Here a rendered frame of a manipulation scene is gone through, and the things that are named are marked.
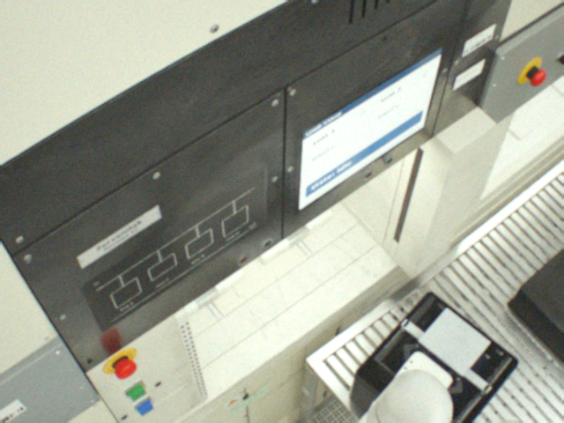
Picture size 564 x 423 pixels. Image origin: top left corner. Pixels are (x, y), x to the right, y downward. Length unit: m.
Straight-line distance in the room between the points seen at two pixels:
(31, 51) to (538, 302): 1.52
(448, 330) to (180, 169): 0.84
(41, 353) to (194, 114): 0.42
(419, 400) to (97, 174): 0.57
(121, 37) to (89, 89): 0.06
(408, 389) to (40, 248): 0.57
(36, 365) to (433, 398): 0.57
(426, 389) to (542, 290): 0.88
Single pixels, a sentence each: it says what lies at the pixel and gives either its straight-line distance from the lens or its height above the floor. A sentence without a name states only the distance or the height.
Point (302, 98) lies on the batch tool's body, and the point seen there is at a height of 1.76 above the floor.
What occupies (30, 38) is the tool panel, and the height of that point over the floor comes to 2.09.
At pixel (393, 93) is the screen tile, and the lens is 1.23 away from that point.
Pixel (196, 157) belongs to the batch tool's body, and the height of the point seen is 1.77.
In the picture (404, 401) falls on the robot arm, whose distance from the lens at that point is 1.18.
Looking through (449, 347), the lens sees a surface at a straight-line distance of 1.63.
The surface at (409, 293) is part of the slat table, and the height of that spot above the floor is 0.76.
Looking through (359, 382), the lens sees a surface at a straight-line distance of 1.77.
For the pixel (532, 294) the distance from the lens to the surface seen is 1.99.
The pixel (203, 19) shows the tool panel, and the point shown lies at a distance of 0.83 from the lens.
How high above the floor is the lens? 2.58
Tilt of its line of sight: 59 degrees down
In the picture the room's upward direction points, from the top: 1 degrees clockwise
